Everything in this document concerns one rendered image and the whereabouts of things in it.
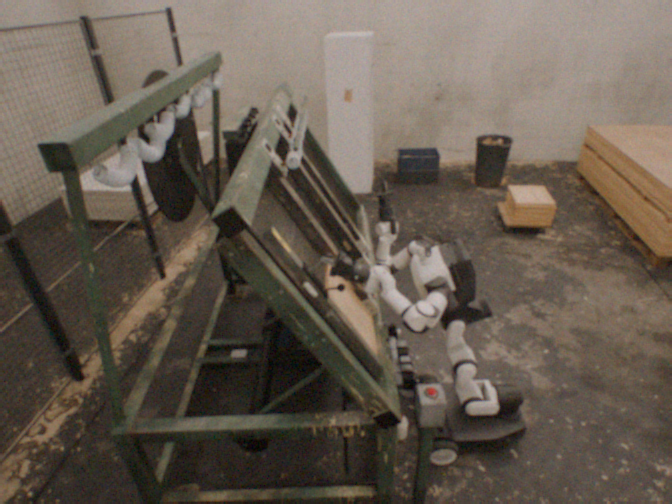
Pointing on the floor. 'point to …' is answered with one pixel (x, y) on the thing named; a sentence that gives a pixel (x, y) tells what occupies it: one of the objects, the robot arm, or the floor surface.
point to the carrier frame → (224, 429)
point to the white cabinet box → (351, 105)
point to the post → (422, 464)
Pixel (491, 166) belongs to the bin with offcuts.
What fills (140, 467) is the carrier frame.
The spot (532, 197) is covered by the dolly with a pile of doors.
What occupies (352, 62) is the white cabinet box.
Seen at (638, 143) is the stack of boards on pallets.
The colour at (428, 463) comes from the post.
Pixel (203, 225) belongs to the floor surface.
